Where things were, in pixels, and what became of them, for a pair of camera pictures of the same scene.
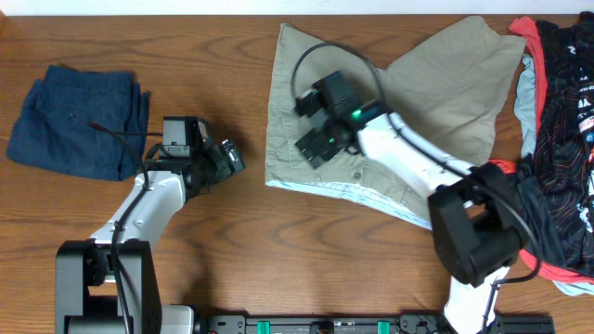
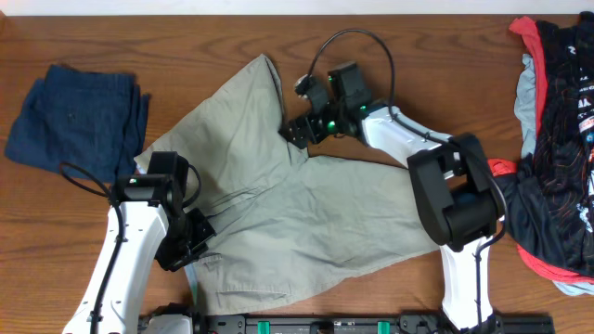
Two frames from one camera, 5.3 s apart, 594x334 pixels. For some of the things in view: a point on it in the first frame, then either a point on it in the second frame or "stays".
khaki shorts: [446, 80] → [287, 223]
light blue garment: [525, 104] stays
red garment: [528, 28] stays
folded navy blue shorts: [82, 122] stays
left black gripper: [225, 166] → [175, 254]
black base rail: [366, 324] stays
